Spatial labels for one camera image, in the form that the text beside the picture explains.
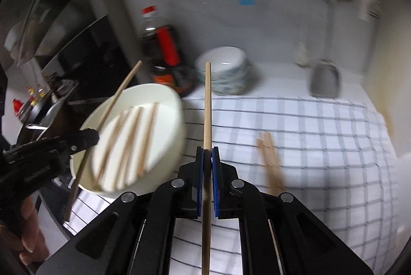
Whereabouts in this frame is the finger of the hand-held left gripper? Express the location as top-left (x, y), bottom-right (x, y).
top-left (48, 128), bottom-right (100, 155)

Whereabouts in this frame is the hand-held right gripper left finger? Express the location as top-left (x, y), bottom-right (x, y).
top-left (36, 146), bottom-right (206, 275)

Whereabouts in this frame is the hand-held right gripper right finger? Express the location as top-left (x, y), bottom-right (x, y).
top-left (211, 146), bottom-right (375, 275)

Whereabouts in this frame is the wooden chopstick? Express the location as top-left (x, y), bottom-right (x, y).
top-left (137, 102), bottom-right (159, 178)
top-left (201, 61), bottom-right (213, 275)
top-left (117, 107), bottom-right (145, 189)
top-left (92, 111), bottom-right (129, 189)
top-left (64, 60), bottom-right (143, 222)

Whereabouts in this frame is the white round plate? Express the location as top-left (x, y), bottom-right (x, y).
top-left (69, 83), bottom-right (188, 200)

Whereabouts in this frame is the pile of chopsticks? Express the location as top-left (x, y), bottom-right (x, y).
top-left (257, 131), bottom-right (286, 195)

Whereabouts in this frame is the person's left hand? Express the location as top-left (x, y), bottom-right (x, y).
top-left (5, 195), bottom-right (50, 267)

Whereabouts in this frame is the black gas stove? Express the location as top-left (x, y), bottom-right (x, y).
top-left (35, 166), bottom-right (81, 240)

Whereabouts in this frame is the silver pot lid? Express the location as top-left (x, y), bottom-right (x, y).
top-left (17, 95), bottom-right (65, 134)

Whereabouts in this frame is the floral patterned white bowl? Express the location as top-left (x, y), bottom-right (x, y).
top-left (209, 69), bottom-right (253, 87)
top-left (210, 80), bottom-right (254, 96)
top-left (194, 46), bottom-right (250, 78)

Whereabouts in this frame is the white checkered cloth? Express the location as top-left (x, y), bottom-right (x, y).
top-left (66, 97), bottom-right (402, 275)

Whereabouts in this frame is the dark soy sauce bottle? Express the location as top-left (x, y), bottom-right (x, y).
top-left (139, 5), bottom-right (196, 97)

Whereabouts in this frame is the range hood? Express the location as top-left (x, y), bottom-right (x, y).
top-left (16, 0), bottom-right (113, 65)

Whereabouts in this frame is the grey spatula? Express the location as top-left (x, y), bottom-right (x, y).
top-left (310, 0), bottom-right (341, 99)

